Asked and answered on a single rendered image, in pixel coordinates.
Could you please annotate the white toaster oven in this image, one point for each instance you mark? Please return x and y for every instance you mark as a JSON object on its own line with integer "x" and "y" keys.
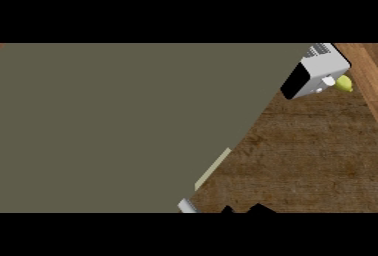
{"x": 319, "y": 70}

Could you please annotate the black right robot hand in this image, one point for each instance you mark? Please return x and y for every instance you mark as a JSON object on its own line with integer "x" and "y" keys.
{"x": 259, "y": 209}

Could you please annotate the dark grey cabinet door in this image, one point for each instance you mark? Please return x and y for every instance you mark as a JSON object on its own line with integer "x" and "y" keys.
{"x": 112, "y": 126}

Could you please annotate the yellow-green lemon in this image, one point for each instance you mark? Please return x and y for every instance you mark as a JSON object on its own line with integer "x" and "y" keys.
{"x": 344, "y": 83}

